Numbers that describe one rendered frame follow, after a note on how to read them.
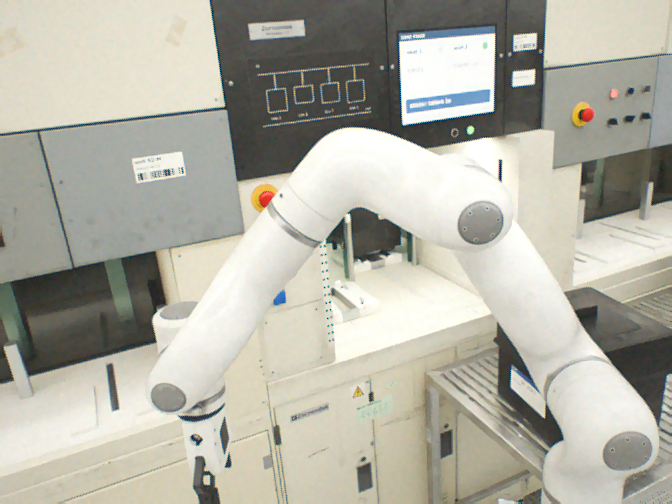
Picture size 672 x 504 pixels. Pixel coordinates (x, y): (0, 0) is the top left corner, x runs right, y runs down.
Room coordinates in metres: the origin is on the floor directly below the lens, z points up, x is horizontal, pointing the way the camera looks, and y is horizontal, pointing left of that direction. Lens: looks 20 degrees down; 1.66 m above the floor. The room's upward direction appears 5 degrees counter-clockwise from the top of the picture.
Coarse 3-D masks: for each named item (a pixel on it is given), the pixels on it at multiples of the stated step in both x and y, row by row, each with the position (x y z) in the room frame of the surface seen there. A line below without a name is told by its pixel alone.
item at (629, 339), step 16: (592, 288) 1.31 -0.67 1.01; (576, 304) 1.23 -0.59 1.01; (592, 304) 1.17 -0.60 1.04; (608, 304) 1.22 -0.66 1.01; (624, 304) 1.21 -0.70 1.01; (592, 320) 1.14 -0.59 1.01; (608, 320) 1.14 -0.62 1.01; (624, 320) 1.13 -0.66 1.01; (640, 320) 1.12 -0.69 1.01; (496, 336) 1.25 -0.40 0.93; (592, 336) 1.07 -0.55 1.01; (608, 336) 1.07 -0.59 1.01; (624, 336) 1.06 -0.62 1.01; (640, 336) 1.06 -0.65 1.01; (656, 336) 1.05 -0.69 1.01; (512, 352) 1.18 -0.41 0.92; (608, 352) 1.01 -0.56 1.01; (624, 352) 1.02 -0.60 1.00; (640, 352) 1.03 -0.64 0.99; (656, 352) 1.04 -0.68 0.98; (624, 368) 1.02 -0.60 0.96; (640, 368) 1.03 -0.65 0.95; (656, 368) 1.04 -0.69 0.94
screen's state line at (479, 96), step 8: (432, 96) 1.41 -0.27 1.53; (440, 96) 1.42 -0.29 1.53; (448, 96) 1.43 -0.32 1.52; (456, 96) 1.44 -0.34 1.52; (464, 96) 1.45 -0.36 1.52; (472, 96) 1.46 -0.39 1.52; (480, 96) 1.47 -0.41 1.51; (488, 96) 1.48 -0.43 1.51; (408, 104) 1.39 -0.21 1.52; (416, 104) 1.40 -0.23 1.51; (424, 104) 1.40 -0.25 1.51; (432, 104) 1.41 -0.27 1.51; (440, 104) 1.42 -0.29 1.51; (448, 104) 1.43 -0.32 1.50; (456, 104) 1.44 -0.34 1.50; (464, 104) 1.45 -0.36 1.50; (408, 112) 1.39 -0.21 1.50
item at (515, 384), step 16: (512, 368) 1.18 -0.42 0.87; (512, 384) 1.18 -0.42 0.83; (528, 384) 1.12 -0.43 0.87; (640, 384) 1.04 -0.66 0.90; (656, 384) 1.05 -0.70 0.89; (512, 400) 1.18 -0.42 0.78; (528, 400) 1.12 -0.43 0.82; (656, 400) 1.05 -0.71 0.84; (528, 416) 1.11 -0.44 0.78; (544, 416) 1.06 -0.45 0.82; (656, 416) 1.05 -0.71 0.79; (544, 432) 1.05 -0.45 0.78; (560, 432) 1.00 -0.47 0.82
